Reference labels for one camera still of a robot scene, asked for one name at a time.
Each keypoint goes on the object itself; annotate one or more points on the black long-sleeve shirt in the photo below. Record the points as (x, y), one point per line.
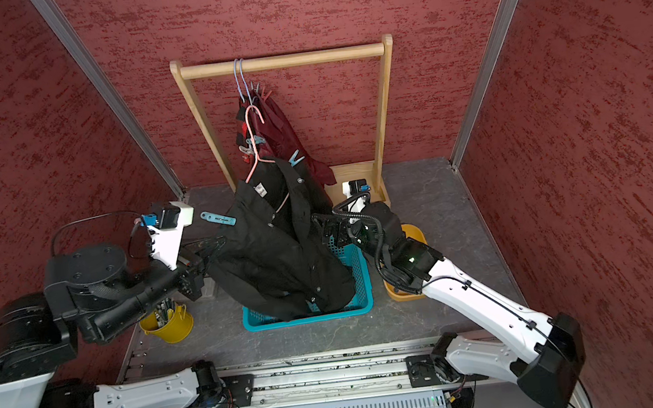
(272, 260)

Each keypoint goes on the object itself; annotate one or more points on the blue wire hanger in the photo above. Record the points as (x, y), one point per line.
(241, 84)

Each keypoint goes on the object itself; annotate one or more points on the maroon satin shirt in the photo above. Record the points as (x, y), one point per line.
(282, 140)

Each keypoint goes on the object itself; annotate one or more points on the yellow cup with tools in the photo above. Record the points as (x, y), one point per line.
(170, 321)

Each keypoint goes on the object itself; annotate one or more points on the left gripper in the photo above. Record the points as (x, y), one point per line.
(190, 279)

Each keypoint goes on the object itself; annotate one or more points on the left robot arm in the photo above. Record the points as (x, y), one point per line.
(91, 296)

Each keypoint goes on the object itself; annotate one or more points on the yellow plastic tray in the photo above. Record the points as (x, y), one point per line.
(410, 291)

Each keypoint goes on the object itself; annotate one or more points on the teal clothespin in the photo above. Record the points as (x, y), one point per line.
(296, 158)
(257, 140)
(218, 219)

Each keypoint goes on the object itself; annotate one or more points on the pink wire hanger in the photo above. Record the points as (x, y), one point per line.
(253, 110)

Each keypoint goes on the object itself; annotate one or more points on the teal plastic basket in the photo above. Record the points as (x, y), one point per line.
(361, 304)

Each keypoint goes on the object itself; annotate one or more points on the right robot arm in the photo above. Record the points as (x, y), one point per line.
(484, 319)

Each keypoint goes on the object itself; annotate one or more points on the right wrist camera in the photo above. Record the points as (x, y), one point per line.
(352, 188)

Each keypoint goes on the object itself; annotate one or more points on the grey metal tin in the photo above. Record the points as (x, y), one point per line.
(209, 290)

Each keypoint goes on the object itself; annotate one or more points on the teal clothespin on plaid shirt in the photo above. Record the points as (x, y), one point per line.
(257, 140)

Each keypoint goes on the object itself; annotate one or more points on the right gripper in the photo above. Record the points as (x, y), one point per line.
(340, 224)

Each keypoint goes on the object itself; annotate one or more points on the red black plaid shirt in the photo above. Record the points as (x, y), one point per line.
(244, 135)

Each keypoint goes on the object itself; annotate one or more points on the wooden clothes rack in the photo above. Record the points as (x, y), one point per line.
(372, 170)

